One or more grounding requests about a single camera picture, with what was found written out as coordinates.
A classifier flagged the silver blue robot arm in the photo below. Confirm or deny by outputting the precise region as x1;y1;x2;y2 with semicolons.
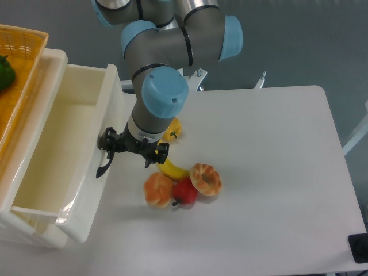
92;1;243;165

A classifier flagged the glazed ring donut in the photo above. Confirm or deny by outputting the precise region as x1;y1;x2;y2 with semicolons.
189;163;222;196

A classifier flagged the black device at table edge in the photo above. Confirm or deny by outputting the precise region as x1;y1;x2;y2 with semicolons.
348;233;368;263

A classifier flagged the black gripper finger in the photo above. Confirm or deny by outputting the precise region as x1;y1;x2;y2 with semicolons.
143;142;170;168
97;126;118;160

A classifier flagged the round knotted bread roll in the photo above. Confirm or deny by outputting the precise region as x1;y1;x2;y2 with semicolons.
143;172;174;209

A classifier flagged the green bell pepper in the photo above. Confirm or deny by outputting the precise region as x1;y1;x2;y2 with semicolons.
0;55;16;91

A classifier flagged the red bell pepper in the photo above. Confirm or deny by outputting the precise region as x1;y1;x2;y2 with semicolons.
172;177;198;206

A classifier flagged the yellow bell pepper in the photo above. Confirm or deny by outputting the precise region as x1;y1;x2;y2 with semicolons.
162;117;182;141

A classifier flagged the black top drawer handle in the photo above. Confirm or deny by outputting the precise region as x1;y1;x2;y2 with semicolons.
95;151;115;178

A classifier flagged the yellow banana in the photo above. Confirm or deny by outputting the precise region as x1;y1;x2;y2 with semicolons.
151;157;189;182

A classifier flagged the white metal mounting frame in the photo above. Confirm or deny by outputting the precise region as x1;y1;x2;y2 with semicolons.
120;68;267;93

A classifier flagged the orange woven basket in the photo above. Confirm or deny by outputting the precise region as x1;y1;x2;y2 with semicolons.
1;24;49;155

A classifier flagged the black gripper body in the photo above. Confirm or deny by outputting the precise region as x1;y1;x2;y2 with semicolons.
114;127;157;160

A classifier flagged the white drawer cabinet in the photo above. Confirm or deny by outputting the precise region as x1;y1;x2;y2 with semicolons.
1;49;68;248

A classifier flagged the white drawer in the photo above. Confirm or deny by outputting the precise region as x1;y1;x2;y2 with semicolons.
12;64;125;243

